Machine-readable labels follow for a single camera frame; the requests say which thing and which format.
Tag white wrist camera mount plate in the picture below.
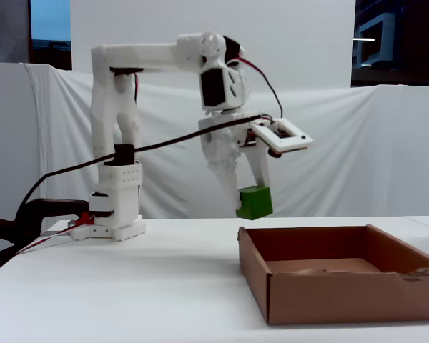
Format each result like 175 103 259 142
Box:
250 116 315 158

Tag black chair armrest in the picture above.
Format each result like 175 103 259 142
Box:
0 215 19 249

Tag green cube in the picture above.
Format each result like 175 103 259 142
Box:
235 185 275 219

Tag dark window with building view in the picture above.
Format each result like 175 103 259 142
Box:
350 0 429 88

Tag window showing blue sky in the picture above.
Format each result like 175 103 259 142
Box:
30 0 73 71

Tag red black arm servo wire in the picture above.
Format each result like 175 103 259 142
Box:
132 69 142 105

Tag brown cardboard box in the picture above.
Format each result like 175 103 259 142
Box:
237 224 429 326

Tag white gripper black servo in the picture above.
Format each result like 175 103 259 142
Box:
198 111 272 211

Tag white backdrop panel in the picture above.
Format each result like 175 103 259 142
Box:
70 0 357 94

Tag black clamp with red lever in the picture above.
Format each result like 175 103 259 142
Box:
14 197 92 247

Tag thick black camera cable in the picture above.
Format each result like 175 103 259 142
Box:
15 112 273 229

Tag white draped cloth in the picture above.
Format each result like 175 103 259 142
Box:
0 61 429 233

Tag red white base wires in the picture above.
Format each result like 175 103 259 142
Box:
16 228 76 255

